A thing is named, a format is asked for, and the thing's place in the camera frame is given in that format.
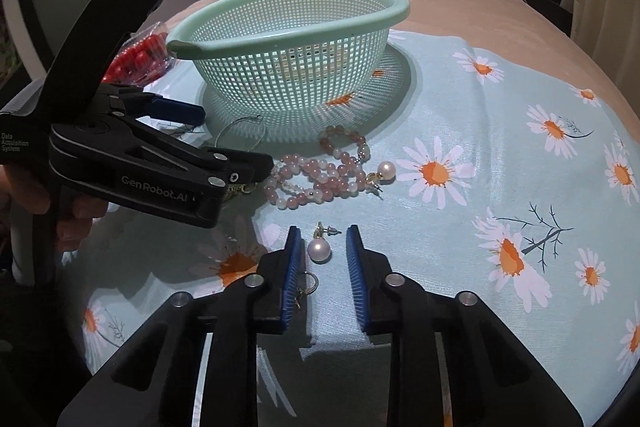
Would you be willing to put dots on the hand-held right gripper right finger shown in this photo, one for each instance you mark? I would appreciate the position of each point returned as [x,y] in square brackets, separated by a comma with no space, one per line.
[356,279]

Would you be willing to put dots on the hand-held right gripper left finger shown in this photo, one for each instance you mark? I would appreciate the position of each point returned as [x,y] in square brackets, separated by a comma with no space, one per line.
[294,279]

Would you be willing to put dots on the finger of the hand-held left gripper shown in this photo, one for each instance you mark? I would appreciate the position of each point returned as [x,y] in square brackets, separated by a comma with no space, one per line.
[175,109]
[240,164]

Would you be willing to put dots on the white pearl stud earring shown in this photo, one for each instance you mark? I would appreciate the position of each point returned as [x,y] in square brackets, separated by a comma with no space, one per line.
[386,171]
[318,251]

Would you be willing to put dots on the mint green plastic basket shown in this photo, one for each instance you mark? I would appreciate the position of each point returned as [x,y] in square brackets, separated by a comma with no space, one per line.
[300,52]

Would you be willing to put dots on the person's left hand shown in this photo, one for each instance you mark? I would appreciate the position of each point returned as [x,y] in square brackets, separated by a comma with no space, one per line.
[77,222]

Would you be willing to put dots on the thin silver hoop earring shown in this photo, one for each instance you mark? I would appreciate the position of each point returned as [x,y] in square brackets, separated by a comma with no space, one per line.
[223,130]

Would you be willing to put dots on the bag of red beads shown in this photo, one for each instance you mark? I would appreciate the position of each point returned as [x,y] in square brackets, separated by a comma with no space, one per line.
[135,57]

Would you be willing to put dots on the daisy print teal cloth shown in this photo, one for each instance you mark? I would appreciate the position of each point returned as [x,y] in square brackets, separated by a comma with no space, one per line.
[450,257]

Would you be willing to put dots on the beige bedspread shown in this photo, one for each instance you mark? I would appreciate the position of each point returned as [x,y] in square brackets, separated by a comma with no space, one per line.
[475,7]

